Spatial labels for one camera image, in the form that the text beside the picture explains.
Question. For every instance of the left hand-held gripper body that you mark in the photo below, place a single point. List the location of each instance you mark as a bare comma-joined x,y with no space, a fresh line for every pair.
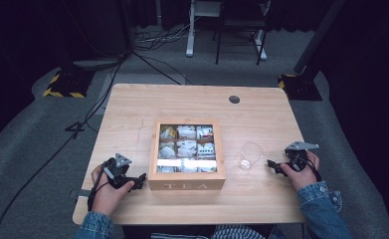
116,171

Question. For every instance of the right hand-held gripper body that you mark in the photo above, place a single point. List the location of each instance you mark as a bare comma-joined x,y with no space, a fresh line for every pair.
297,157

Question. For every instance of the person's right hand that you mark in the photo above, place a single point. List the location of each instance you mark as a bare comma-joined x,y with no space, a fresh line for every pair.
302,177

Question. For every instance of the person's left hand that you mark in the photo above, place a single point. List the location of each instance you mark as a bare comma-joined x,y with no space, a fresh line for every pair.
108,195

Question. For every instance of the clear glass cup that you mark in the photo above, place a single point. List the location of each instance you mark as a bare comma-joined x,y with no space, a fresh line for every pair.
250,156

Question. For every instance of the grey clamp on table edge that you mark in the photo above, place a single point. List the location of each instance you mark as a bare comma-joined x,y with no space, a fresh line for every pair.
81,193

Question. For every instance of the wooden tea box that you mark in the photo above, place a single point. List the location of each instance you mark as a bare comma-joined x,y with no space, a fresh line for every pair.
187,182

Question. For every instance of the pile of tea bags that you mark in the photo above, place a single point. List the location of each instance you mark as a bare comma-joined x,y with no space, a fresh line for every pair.
187,147

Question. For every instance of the black stand base hazard stripes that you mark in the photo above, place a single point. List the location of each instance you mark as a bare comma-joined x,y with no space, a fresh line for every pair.
299,88
67,84

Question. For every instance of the person's striped shirt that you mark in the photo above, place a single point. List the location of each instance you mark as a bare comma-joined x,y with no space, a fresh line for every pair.
235,231

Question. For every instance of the black slanted stand pole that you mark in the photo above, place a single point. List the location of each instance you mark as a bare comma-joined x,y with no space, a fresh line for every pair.
318,36

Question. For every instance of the black metal chair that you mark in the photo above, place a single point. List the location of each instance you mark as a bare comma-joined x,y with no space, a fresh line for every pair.
240,23

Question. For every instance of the white desk frame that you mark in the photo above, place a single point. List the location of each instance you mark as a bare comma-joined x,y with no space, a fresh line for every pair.
191,36

